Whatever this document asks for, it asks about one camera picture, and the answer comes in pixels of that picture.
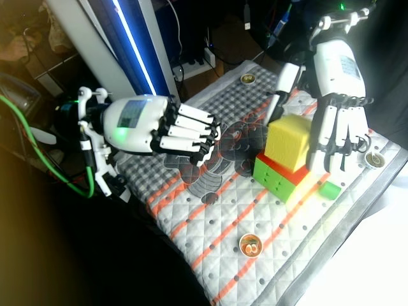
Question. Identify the white pillar with blue stripe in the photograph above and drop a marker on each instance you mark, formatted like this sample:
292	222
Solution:
95	48

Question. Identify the yellow foam block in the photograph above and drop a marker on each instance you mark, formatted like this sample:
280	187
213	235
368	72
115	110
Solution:
283	140

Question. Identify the white power strip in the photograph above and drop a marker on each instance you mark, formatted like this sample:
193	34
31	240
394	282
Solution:
194	68

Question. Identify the green cylinder block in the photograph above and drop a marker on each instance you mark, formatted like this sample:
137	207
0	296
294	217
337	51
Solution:
329	190

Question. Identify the multicolour puzzle cube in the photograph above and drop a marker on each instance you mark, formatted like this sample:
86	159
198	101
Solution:
274	178

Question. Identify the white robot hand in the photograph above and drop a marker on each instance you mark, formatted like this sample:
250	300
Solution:
134	127
334	70

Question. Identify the toy bowl with white spoon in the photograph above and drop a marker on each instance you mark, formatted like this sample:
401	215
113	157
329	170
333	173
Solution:
375	160

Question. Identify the toy bowl with egg halves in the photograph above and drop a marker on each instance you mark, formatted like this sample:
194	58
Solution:
250	245

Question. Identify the small brown toy bowl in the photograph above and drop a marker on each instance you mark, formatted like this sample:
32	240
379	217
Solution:
247	79

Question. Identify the grey quilt with bear print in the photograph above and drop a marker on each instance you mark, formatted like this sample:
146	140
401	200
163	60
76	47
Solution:
223	223

